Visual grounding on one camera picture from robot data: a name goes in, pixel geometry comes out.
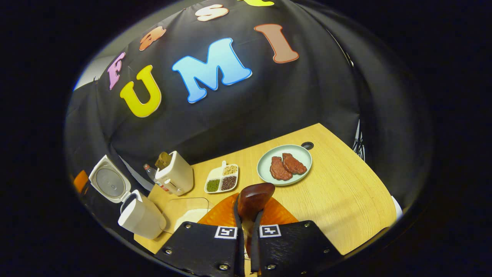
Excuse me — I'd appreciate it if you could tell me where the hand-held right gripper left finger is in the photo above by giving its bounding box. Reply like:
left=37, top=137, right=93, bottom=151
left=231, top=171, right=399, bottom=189
left=154, top=192, right=246, bottom=277

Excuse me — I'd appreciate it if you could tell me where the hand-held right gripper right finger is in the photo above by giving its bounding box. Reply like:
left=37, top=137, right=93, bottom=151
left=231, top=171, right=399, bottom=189
left=250, top=196, right=343, bottom=277

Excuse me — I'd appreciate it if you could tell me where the clear container of rice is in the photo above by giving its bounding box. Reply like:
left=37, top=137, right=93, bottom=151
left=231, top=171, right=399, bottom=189
left=161, top=197, right=210, bottom=234

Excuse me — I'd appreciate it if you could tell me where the brown wooden spoon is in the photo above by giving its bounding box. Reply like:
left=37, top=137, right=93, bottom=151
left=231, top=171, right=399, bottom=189
left=237, top=183, right=276, bottom=266

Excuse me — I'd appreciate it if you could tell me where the white rice cooker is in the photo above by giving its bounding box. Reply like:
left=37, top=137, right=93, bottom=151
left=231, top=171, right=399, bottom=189
left=88, top=155, right=167, bottom=240

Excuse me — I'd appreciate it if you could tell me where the white divided dish of beans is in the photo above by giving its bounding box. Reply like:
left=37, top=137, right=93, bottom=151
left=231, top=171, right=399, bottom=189
left=204, top=160, right=239, bottom=194

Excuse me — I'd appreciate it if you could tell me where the clear plastic water bottle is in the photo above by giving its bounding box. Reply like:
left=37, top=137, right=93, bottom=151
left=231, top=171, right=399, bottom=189
left=143, top=164, right=170, bottom=192

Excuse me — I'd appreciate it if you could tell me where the white toaster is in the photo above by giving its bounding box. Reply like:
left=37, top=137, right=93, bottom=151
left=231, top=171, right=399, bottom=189
left=155, top=151, right=194, bottom=197

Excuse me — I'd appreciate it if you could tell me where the red meat steak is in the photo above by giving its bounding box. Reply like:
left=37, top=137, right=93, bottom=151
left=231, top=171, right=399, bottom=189
left=282, top=153, right=308, bottom=175
left=270, top=156, right=293, bottom=181

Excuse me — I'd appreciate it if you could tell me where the brown bread slice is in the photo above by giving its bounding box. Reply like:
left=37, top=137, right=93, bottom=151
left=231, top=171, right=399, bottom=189
left=155, top=152, right=173, bottom=170

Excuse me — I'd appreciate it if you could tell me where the pale green plate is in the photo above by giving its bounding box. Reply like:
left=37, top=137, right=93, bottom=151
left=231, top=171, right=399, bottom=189
left=257, top=144, right=312, bottom=186

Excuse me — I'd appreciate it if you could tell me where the white rounded object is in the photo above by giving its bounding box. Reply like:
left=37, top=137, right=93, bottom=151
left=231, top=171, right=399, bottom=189
left=391, top=195, right=403, bottom=220

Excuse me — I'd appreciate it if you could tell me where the black backdrop cloth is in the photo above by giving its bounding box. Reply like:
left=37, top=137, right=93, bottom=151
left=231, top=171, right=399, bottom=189
left=65, top=0, right=423, bottom=216

